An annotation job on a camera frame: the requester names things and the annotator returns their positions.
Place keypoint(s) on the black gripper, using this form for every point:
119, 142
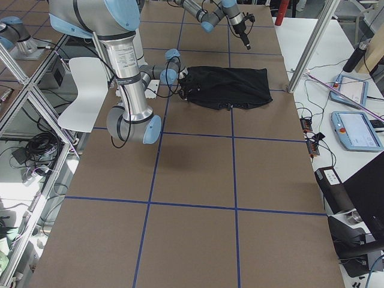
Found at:
240, 29

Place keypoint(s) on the black printed t-shirt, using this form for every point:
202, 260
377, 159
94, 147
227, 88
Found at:
225, 88

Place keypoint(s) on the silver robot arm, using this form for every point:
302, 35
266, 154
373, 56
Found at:
115, 23
208, 20

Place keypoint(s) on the red cylinder bottle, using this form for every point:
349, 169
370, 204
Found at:
281, 12

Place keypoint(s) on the black water bottle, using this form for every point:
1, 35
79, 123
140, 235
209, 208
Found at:
356, 56

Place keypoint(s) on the blue teach pendant far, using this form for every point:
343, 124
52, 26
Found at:
355, 89

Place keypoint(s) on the blue teach pendant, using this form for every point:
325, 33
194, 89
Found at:
355, 132
355, 89

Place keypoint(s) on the blue teach pendant near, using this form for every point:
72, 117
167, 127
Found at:
355, 132

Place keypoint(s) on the white plastic chair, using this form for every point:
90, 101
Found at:
91, 83

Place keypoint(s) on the black box with label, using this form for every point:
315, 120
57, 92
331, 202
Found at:
333, 190

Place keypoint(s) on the black monitor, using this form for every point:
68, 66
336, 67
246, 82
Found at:
365, 190

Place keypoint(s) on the aluminium camera post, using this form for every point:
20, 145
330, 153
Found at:
315, 37

